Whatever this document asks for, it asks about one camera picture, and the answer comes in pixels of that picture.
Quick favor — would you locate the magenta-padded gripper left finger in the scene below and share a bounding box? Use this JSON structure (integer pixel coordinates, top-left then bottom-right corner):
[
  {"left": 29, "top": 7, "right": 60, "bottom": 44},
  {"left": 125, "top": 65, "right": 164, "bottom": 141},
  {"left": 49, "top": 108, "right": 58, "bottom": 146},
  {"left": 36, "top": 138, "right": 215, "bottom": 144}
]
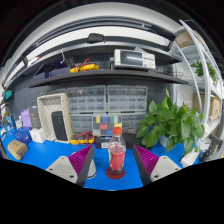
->
[{"left": 45, "top": 144, "right": 96, "bottom": 188}]

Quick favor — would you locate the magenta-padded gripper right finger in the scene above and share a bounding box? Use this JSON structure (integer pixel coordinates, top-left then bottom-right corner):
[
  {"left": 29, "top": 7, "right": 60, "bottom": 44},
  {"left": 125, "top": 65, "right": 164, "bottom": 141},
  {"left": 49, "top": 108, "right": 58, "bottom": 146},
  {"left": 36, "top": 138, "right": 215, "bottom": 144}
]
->
[{"left": 132, "top": 144, "right": 183, "bottom": 187}]

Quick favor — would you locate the clear bottle with red cap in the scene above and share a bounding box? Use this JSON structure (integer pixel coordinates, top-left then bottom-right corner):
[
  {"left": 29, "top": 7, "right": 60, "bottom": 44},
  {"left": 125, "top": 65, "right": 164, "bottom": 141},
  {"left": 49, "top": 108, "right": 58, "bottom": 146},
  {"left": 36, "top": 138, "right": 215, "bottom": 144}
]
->
[{"left": 107, "top": 126, "right": 127, "bottom": 177}]

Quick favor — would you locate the beige ceramic mug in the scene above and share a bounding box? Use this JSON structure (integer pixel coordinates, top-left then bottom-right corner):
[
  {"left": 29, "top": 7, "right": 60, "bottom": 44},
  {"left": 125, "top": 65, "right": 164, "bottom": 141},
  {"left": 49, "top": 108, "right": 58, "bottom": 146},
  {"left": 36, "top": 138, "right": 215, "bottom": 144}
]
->
[{"left": 71, "top": 151, "right": 98, "bottom": 180}]

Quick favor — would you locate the yellow multimeter with red leads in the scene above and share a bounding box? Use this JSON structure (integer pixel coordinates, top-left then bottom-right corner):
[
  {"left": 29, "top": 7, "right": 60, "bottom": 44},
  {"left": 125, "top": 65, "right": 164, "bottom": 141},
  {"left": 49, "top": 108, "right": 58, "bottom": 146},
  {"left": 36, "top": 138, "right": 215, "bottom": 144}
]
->
[
  {"left": 69, "top": 58, "right": 100, "bottom": 74},
  {"left": 69, "top": 130, "right": 97, "bottom": 146}
]

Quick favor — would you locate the flat black case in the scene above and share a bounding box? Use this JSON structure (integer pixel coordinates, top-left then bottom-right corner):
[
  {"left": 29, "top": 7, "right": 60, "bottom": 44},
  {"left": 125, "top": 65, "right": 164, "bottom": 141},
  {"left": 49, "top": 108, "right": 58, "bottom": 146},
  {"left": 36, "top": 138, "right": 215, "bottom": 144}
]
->
[{"left": 121, "top": 132, "right": 148, "bottom": 150}]

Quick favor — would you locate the clear small-parts drawer cabinet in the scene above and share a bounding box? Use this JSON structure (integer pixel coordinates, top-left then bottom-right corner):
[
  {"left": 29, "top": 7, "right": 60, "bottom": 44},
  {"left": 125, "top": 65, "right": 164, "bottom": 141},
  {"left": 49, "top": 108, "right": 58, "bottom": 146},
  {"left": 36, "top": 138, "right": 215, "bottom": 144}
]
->
[
  {"left": 106, "top": 84, "right": 148, "bottom": 113},
  {"left": 69, "top": 113, "right": 95, "bottom": 136},
  {"left": 121, "top": 112, "right": 148, "bottom": 134},
  {"left": 66, "top": 85, "right": 107, "bottom": 113}
]

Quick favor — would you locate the flat round red coaster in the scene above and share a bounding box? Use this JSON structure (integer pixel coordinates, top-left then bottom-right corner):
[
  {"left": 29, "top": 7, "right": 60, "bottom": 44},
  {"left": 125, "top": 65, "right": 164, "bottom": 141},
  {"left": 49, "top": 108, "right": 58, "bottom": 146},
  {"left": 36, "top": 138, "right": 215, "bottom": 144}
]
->
[{"left": 105, "top": 166, "right": 127, "bottom": 180}]

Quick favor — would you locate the black oblong speaker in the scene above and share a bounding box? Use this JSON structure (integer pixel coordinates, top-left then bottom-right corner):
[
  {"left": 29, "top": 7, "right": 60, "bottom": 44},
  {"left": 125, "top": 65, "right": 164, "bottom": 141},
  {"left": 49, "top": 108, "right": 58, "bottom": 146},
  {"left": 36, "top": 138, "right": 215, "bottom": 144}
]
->
[{"left": 50, "top": 110, "right": 69, "bottom": 142}]

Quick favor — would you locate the white plastic block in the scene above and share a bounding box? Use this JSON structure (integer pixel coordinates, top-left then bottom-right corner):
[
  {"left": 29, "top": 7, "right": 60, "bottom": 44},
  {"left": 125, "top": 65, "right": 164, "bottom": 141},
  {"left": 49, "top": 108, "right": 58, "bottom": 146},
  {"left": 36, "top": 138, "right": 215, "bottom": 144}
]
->
[{"left": 180, "top": 148, "right": 201, "bottom": 169}]

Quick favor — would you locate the multicoloured parts organizer box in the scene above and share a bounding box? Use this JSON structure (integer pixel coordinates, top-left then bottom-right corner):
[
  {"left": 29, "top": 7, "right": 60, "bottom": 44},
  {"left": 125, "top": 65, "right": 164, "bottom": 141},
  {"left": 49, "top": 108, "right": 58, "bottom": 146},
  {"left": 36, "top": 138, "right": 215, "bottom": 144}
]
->
[{"left": 92, "top": 114, "right": 123, "bottom": 137}]

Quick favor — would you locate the green potted plant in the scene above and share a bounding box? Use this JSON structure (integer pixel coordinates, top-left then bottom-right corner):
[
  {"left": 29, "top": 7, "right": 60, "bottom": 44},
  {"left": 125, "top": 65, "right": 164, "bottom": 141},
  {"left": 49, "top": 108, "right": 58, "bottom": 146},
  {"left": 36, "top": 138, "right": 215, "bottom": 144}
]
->
[{"left": 135, "top": 87, "right": 206, "bottom": 155}]

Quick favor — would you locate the small white box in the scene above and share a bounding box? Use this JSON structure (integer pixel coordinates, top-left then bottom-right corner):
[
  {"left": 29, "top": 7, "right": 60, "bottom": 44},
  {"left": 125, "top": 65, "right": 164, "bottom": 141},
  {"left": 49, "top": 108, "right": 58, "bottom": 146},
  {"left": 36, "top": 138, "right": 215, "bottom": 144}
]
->
[{"left": 29, "top": 127, "right": 47, "bottom": 144}]

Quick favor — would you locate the grey box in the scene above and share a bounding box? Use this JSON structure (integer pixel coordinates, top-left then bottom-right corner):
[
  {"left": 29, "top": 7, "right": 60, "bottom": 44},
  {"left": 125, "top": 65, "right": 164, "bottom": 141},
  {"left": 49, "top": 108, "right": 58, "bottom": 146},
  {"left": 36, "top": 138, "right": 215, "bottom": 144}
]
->
[{"left": 28, "top": 105, "right": 42, "bottom": 129}]

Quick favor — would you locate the black clamp stand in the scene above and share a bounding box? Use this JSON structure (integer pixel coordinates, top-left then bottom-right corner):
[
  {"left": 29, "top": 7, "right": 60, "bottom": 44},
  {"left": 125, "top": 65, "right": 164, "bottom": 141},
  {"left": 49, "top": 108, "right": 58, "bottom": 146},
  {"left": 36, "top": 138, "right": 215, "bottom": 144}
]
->
[{"left": 199, "top": 133, "right": 224, "bottom": 163}]

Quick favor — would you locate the small brown cardboard box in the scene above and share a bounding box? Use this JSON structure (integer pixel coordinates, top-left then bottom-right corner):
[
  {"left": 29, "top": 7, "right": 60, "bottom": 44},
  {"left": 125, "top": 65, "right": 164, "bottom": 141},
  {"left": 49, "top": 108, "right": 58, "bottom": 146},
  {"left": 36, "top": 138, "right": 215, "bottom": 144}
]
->
[{"left": 7, "top": 139, "right": 29, "bottom": 161}]

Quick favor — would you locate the beige perforated tray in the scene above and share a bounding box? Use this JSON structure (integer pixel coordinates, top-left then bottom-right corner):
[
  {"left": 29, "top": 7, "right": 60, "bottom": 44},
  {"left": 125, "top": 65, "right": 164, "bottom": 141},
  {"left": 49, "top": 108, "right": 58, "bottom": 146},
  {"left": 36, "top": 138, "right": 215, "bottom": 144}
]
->
[{"left": 36, "top": 92, "right": 74, "bottom": 143}]

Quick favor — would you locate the purple box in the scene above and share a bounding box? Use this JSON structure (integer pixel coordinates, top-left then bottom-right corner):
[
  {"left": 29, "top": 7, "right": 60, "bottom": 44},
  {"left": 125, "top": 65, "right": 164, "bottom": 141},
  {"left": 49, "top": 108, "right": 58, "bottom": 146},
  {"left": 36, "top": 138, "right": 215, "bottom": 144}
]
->
[{"left": 20, "top": 108, "right": 33, "bottom": 129}]

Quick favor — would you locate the black workbench shelf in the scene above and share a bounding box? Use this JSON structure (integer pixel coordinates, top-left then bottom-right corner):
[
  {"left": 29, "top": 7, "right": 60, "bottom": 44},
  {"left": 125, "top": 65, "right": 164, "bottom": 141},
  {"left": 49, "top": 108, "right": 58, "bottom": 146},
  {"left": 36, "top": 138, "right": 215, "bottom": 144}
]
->
[{"left": 28, "top": 46, "right": 189, "bottom": 89}]

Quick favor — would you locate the white shelf unit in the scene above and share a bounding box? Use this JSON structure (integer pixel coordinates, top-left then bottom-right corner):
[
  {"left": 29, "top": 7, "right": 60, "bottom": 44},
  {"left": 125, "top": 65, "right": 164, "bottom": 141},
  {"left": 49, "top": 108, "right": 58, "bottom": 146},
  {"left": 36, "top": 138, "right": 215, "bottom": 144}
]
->
[{"left": 173, "top": 19, "right": 224, "bottom": 144}]

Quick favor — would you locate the white benchtop oscilloscope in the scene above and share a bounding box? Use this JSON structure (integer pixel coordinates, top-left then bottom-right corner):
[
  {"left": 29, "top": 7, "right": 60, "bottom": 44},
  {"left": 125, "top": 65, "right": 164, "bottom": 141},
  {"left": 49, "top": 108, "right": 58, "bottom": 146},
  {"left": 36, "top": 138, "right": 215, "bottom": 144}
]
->
[{"left": 113, "top": 48, "right": 157, "bottom": 70}]

